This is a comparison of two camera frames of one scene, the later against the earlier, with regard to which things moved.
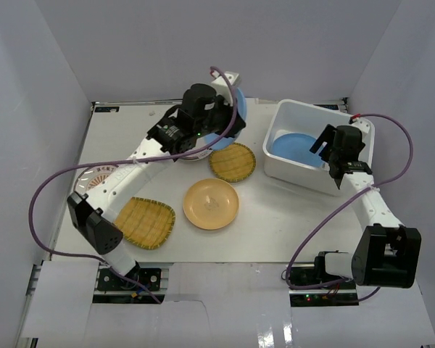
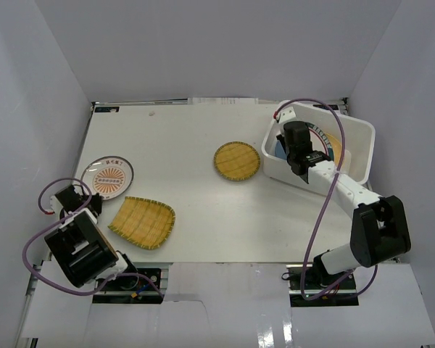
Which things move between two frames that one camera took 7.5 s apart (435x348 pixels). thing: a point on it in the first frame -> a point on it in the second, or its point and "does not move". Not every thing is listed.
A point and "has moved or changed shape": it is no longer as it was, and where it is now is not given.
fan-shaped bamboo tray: x=147 y=223 does not move
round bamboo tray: x=234 y=163 does not move
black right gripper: x=328 y=136 -> x=281 y=138
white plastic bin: x=291 y=116 does not move
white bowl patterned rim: x=199 y=156 has moved or changed shape
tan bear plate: x=211 y=204 has moved or changed shape
